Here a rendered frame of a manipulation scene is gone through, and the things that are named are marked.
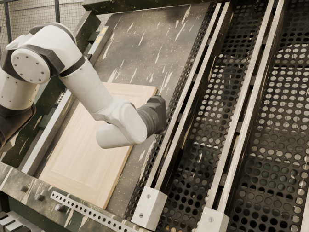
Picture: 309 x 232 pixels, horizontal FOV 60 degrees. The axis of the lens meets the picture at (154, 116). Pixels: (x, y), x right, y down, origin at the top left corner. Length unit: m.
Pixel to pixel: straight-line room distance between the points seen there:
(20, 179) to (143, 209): 0.72
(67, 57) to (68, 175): 0.81
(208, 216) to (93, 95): 0.49
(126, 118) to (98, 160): 0.62
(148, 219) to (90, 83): 0.52
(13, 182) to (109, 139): 0.90
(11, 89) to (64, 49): 0.17
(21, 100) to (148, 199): 0.51
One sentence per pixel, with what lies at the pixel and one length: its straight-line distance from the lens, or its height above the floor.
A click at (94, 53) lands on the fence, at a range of 1.63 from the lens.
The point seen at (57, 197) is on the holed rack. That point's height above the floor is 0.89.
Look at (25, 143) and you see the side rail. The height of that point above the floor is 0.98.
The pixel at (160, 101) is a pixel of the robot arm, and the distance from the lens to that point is 0.80.
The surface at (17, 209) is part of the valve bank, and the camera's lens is 1.48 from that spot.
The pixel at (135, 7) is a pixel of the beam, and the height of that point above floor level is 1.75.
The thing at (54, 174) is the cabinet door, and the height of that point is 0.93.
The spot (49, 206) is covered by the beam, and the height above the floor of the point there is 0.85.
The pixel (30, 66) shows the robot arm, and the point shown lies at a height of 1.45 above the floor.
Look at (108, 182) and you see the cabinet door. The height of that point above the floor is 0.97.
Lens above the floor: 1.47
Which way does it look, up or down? 13 degrees down
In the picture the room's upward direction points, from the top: straight up
